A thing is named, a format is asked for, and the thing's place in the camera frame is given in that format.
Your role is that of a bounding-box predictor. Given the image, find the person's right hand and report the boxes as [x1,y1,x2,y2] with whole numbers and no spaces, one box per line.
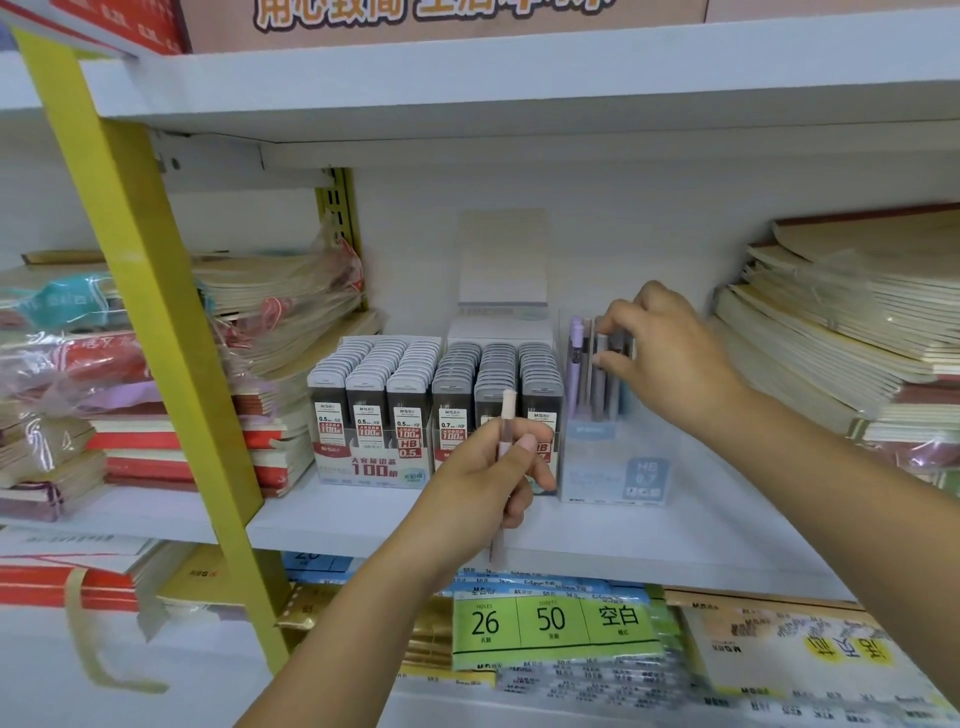
[591,280,753,445]

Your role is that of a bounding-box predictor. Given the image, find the person's left hand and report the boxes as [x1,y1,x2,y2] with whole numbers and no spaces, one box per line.
[407,431,558,577]

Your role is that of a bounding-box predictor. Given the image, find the grey mechanical pencil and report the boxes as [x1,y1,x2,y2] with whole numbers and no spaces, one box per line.
[591,330,609,423]
[608,333,625,420]

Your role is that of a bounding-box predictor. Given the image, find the pink mechanical pencil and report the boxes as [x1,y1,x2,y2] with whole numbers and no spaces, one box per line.
[487,388,520,567]

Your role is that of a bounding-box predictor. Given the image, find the person's left forearm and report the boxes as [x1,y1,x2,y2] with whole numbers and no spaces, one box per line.
[234,517,489,728]

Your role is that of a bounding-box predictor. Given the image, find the person's right forearm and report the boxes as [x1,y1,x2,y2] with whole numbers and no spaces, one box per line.
[705,378,960,702]

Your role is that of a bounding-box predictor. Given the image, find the purple mechanical pencil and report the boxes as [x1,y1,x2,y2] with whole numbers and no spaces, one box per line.
[569,317,588,423]

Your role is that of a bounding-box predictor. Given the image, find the rows of dark lead cases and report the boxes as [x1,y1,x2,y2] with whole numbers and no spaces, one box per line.
[430,341,565,468]

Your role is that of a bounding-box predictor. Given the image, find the clear pencil display box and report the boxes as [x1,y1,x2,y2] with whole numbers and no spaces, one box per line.
[558,306,678,509]

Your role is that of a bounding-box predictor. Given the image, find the white flat box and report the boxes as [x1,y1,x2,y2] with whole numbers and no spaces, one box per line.
[447,315,558,348]

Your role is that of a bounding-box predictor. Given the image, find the white lead display carton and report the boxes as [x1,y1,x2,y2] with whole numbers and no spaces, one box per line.
[313,441,433,490]

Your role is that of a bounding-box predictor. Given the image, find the rows of light lead cases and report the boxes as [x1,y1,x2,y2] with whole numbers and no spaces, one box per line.
[306,335,445,460]

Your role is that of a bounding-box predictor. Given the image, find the white shelf board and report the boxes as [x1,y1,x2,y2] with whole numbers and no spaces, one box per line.
[0,26,960,175]
[0,420,858,603]

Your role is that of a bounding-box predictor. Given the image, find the stack of green label packets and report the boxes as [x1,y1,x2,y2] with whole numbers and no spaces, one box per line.
[448,571,680,710]

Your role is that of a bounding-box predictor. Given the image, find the gold packet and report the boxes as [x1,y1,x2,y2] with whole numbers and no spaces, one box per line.
[273,583,456,680]

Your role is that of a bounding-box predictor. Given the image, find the stack of loose kraft notebooks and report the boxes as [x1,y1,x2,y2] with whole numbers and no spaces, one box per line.
[708,202,960,485]

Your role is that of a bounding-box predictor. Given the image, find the stack of red notebooks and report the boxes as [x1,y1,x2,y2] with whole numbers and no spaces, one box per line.
[81,363,318,501]

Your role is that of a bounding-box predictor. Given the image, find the stack of wrapped kraft notebooks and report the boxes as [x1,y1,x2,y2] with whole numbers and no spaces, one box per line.
[0,228,387,391]

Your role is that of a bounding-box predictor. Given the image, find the yellow notebook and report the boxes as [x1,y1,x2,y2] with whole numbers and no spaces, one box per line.
[156,543,250,610]

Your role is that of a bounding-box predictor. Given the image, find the yellow patterned notebook pack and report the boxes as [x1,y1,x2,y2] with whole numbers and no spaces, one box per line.
[663,588,960,728]

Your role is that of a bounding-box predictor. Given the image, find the peach banner sign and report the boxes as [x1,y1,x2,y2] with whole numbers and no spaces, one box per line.
[178,0,711,55]

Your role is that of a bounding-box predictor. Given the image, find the yellow shelf upright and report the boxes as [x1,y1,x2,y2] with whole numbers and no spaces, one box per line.
[10,26,291,676]

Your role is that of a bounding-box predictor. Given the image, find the stack of red white books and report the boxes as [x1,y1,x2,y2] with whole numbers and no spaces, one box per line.
[0,527,198,610]

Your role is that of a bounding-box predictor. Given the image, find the small stack of brown notebooks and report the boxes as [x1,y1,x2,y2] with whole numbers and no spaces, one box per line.
[0,405,108,524]

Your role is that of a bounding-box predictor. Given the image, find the teal packet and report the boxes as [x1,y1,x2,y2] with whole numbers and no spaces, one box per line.
[13,273,117,333]

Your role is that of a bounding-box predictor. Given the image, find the beige tape strip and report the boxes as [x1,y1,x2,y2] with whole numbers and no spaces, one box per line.
[63,566,171,696]

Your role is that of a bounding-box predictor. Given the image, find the red box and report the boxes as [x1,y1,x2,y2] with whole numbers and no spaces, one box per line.
[0,0,186,59]

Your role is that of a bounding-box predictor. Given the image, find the yellow slotted shelf rail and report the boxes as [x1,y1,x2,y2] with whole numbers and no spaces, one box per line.
[314,166,369,313]

